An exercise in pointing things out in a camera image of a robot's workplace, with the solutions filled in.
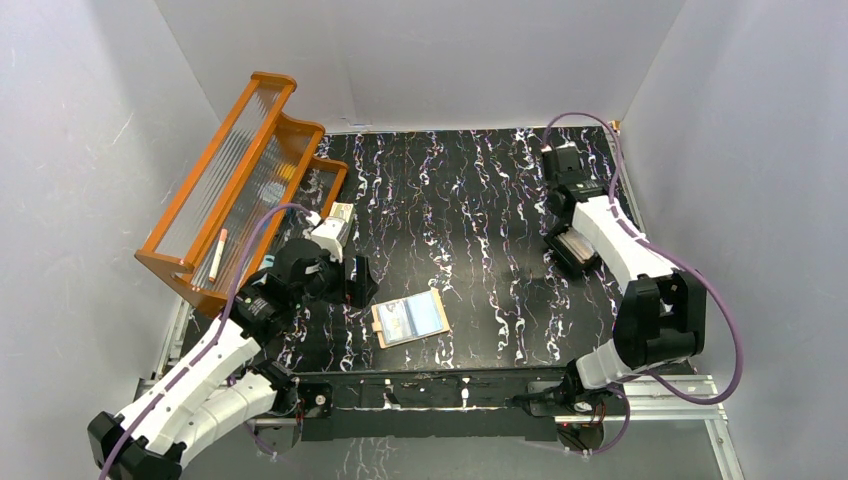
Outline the cream box with red label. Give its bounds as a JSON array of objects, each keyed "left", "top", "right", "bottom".
[{"left": 330, "top": 202, "right": 356, "bottom": 229}]

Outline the white marker pen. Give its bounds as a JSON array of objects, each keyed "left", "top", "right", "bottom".
[{"left": 207, "top": 228, "right": 228, "bottom": 283}]

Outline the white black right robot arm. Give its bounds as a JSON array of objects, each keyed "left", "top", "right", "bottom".
[{"left": 541, "top": 146, "right": 707, "bottom": 414}]

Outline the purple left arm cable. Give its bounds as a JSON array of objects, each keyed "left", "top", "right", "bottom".
[{"left": 97, "top": 202, "right": 323, "bottom": 480}]

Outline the beige leather card holder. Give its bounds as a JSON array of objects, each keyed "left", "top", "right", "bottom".
[{"left": 371, "top": 288, "right": 451, "bottom": 349}]

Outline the black card storage box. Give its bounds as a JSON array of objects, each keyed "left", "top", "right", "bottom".
[{"left": 544, "top": 222, "right": 600, "bottom": 277}]

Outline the printed grey credit card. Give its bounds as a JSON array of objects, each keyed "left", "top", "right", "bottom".
[{"left": 377, "top": 300, "right": 414, "bottom": 345}]

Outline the orange wooden shelf rack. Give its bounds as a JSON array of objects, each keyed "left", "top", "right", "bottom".
[{"left": 135, "top": 72, "right": 348, "bottom": 317}]

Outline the yellow item on shelf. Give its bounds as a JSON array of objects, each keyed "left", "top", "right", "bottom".
[{"left": 277, "top": 164, "right": 297, "bottom": 181}]

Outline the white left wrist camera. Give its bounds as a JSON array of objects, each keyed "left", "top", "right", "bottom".
[{"left": 309, "top": 216, "right": 351, "bottom": 263}]

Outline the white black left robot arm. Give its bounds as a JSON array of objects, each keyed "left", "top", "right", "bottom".
[{"left": 87, "top": 238, "right": 378, "bottom": 479}]

